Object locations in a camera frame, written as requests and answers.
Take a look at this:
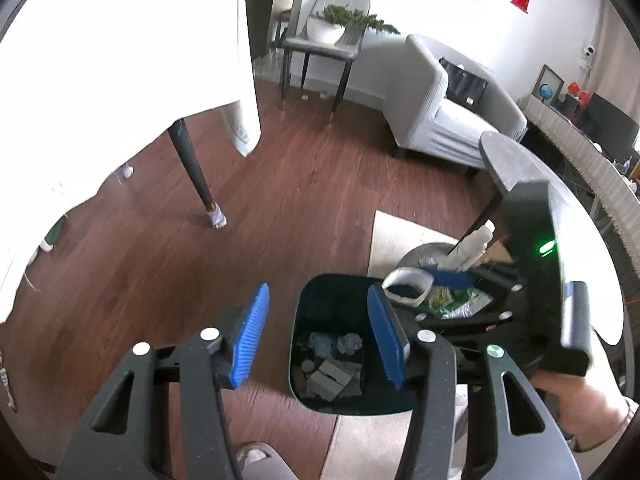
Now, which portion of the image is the black television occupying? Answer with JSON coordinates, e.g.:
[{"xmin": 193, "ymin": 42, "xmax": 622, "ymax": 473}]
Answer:
[{"xmin": 575, "ymin": 92, "xmax": 640, "ymax": 153}]

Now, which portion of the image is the green snack packet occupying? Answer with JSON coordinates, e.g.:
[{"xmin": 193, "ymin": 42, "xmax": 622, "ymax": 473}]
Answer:
[{"xmin": 425, "ymin": 285, "xmax": 493, "ymax": 321}]

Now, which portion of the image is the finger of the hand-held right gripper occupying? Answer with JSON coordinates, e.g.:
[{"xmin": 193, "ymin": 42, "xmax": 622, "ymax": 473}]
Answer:
[
  {"xmin": 424, "ymin": 264, "xmax": 528, "ymax": 293},
  {"xmin": 414, "ymin": 292, "xmax": 516, "ymax": 336}
]

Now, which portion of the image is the blue cartoon wet wipes packet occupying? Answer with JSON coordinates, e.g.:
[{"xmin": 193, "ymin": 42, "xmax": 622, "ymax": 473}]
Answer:
[{"xmin": 307, "ymin": 332, "xmax": 337, "ymax": 358}]

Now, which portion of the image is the grey slipper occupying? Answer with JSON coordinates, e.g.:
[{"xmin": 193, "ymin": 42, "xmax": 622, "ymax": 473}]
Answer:
[{"xmin": 235, "ymin": 442, "xmax": 301, "ymax": 480}]

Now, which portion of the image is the cabinet with lace cover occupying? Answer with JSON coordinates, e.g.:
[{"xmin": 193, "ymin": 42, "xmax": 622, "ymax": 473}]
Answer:
[{"xmin": 517, "ymin": 95, "xmax": 640, "ymax": 271}]

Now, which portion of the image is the red and white cardboard box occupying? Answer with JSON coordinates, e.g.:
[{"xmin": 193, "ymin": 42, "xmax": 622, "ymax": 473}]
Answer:
[{"xmin": 305, "ymin": 357, "xmax": 363, "ymax": 402}]

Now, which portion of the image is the round grey table base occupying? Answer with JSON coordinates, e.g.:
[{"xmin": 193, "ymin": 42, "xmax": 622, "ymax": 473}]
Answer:
[{"xmin": 395, "ymin": 242, "xmax": 461, "ymax": 281}]

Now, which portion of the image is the black handbag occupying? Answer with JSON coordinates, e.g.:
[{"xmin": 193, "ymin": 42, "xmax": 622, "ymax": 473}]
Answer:
[{"xmin": 439, "ymin": 57, "xmax": 490, "ymax": 111}]

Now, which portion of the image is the beige rug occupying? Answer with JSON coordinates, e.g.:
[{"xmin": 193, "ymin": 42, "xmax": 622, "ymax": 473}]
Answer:
[{"xmin": 320, "ymin": 210, "xmax": 473, "ymax": 480}]

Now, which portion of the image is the potted plant in white pot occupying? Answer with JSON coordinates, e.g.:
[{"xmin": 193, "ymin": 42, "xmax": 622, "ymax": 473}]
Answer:
[{"xmin": 312, "ymin": 4, "xmax": 401, "ymax": 45}]

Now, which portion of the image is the grey dining chair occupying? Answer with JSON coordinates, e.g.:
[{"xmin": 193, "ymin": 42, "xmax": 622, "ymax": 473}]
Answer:
[{"xmin": 281, "ymin": 0, "xmax": 372, "ymax": 126}]

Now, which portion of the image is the green bottle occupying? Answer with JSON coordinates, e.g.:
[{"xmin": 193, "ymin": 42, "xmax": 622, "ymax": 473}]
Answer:
[{"xmin": 40, "ymin": 215, "xmax": 68, "ymax": 253}]

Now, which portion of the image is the framed globe picture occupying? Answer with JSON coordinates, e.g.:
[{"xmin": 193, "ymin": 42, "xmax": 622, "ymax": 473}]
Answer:
[{"xmin": 531, "ymin": 65, "xmax": 566, "ymax": 106}]

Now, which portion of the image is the person's right hand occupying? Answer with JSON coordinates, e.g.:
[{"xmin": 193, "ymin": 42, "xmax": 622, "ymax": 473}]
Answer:
[{"xmin": 530, "ymin": 357, "xmax": 632, "ymax": 453}]

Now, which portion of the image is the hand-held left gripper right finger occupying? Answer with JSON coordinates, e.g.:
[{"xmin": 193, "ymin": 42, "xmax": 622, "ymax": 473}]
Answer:
[{"xmin": 366, "ymin": 284, "xmax": 583, "ymax": 480}]

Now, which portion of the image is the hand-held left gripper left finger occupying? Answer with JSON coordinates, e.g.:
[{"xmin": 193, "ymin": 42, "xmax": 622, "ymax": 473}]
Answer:
[{"xmin": 56, "ymin": 282, "xmax": 271, "ymax": 480}]

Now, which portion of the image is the dark green trash bin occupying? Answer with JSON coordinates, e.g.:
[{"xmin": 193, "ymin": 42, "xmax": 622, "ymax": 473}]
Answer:
[{"xmin": 289, "ymin": 273, "xmax": 426, "ymax": 416}]

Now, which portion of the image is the white tape ring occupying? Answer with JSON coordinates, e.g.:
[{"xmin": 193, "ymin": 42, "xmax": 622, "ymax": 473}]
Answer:
[{"xmin": 382, "ymin": 267, "xmax": 434, "ymax": 308}]

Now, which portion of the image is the table with pale tablecloth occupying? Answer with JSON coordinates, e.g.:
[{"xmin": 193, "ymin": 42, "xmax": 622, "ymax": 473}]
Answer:
[{"xmin": 0, "ymin": 0, "xmax": 262, "ymax": 326}]

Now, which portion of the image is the white tissue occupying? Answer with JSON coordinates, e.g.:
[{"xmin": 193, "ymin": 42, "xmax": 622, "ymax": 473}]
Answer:
[{"xmin": 336, "ymin": 334, "xmax": 364, "ymax": 357}]

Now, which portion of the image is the black table leg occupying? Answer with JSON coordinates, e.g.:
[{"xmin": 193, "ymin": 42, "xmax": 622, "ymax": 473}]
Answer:
[{"xmin": 167, "ymin": 119, "xmax": 228, "ymax": 230}]

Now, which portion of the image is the white squeeze bottle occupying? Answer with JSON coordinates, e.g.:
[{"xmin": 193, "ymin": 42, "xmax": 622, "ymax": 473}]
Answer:
[{"xmin": 440, "ymin": 220, "xmax": 497, "ymax": 273}]

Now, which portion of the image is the grey armchair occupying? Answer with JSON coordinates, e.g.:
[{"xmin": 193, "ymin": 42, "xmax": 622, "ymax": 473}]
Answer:
[{"xmin": 382, "ymin": 34, "xmax": 528, "ymax": 171}]

